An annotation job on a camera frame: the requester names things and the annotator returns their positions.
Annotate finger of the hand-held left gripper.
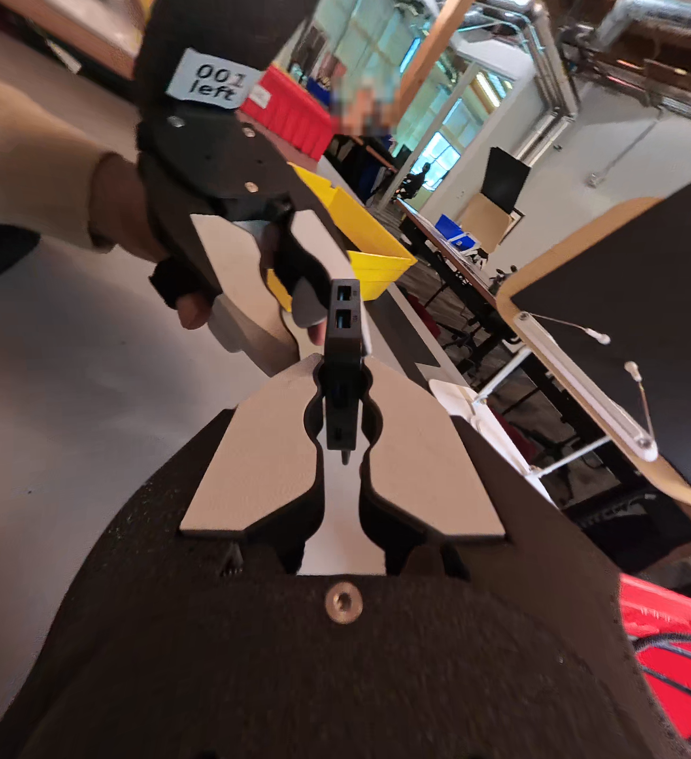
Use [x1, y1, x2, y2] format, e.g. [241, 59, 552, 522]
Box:
[261, 202, 355, 358]
[190, 215, 300, 378]

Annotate red bag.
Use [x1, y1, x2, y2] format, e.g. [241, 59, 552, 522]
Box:
[488, 409, 537, 470]

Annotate red plastic bin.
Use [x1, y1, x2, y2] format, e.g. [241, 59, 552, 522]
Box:
[618, 572, 691, 759]
[239, 64, 337, 162]

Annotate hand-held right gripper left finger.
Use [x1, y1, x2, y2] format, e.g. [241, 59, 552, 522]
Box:
[178, 353, 329, 558]

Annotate black cable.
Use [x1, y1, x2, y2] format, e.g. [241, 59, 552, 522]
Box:
[639, 663, 691, 703]
[630, 631, 691, 665]

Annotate blue plastic bin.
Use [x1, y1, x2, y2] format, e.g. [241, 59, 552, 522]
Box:
[434, 213, 480, 251]

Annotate yellow plastic bin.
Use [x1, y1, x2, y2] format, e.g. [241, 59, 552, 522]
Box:
[265, 161, 419, 312]

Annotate black monitor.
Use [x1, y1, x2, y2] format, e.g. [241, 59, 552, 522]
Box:
[480, 146, 532, 214]

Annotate wooden beam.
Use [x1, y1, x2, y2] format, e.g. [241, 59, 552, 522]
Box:
[390, 0, 477, 122]

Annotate long wooden desk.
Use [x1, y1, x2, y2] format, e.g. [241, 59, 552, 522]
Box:
[396, 198, 518, 309]

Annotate white metal stand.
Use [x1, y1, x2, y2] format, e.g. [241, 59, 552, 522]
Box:
[429, 311, 659, 506]

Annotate metal duct pipes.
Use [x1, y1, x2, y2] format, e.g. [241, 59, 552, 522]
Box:
[458, 0, 691, 134]

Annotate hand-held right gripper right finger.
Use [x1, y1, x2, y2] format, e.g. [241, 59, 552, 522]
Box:
[359, 357, 508, 564]

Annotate black usb hub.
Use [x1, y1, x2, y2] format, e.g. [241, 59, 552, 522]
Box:
[323, 279, 363, 466]

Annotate person's left hand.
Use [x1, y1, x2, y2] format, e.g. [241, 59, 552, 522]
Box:
[87, 153, 217, 331]

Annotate red plastic bin far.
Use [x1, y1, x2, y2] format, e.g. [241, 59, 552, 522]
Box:
[239, 64, 337, 162]

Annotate person's left forearm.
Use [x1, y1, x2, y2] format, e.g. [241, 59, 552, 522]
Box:
[0, 52, 116, 254]

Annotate black office chair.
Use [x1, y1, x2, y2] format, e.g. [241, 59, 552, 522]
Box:
[437, 285, 521, 359]

